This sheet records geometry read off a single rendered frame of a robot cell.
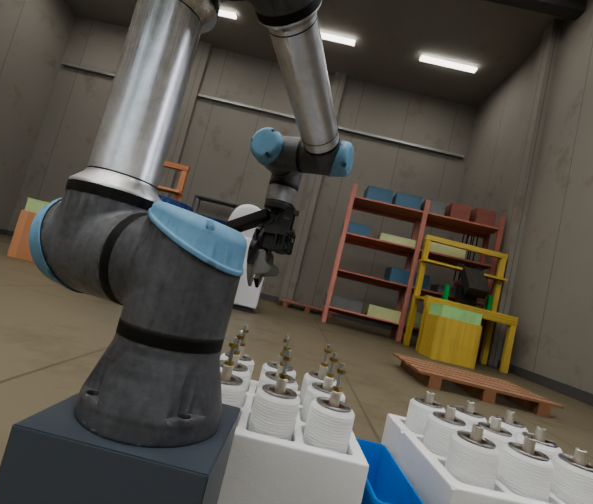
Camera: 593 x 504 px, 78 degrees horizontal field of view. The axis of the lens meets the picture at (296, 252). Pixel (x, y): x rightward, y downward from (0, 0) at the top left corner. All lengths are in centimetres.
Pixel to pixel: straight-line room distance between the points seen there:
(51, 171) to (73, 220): 1070
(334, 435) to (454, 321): 438
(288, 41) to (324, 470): 74
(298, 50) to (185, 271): 38
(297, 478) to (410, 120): 975
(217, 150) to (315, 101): 909
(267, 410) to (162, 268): 48
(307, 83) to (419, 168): 923
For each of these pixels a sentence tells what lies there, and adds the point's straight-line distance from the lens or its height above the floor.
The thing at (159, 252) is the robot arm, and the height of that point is 48.
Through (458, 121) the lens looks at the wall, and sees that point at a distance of 1060.
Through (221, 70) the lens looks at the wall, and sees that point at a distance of 1064.
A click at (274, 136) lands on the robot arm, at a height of 77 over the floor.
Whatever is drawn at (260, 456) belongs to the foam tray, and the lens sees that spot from 80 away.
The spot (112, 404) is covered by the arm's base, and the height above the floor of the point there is 33.
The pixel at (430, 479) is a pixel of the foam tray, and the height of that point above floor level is 15.
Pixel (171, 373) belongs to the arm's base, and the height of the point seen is 36.
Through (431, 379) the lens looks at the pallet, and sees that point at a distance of 295.
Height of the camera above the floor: 48
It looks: 5 degrees up
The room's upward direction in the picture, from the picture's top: 14 degrees clockwise
